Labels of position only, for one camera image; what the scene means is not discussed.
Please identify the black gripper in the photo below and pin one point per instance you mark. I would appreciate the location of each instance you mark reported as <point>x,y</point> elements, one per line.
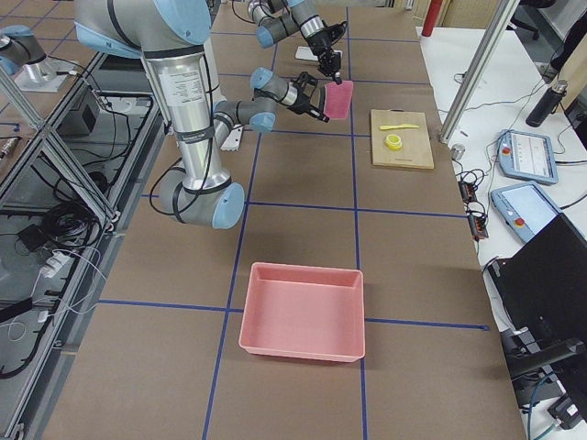
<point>301,101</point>
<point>322,45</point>

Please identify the pink and grey cloth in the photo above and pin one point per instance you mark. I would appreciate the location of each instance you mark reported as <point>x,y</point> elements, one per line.
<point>336,99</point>

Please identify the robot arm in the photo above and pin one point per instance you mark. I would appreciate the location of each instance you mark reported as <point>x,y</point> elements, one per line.
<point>169,38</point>
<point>278,20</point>

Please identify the black water bottle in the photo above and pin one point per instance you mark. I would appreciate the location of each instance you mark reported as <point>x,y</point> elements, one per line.
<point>548,103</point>

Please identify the yellow lemon slice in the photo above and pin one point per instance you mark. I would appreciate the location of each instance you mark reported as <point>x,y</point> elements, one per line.
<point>393,142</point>

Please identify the yellow plastic knife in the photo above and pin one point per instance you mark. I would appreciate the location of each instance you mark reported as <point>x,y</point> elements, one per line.
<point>399,126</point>

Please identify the bamboo cutting board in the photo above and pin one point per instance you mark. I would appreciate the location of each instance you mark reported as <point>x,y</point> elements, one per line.
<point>416,152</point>

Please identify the red cylinder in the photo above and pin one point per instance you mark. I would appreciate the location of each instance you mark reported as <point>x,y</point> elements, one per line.
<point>432,15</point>

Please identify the small metal cylinder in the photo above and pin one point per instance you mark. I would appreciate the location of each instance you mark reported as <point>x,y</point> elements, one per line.
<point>457,151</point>

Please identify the pink plastic bin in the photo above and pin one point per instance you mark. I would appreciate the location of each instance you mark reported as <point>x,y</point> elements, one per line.
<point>305,312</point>

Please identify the blue teach pendant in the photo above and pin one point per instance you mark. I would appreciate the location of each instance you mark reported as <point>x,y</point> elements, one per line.
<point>525,207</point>
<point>527,156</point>

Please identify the black computer monitor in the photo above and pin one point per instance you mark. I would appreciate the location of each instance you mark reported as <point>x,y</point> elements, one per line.
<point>543,286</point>

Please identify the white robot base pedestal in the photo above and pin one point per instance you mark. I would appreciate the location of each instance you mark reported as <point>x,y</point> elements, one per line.
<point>233,140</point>

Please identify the aluminium frame post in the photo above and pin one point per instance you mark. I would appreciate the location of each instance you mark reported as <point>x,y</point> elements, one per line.
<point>488,44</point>

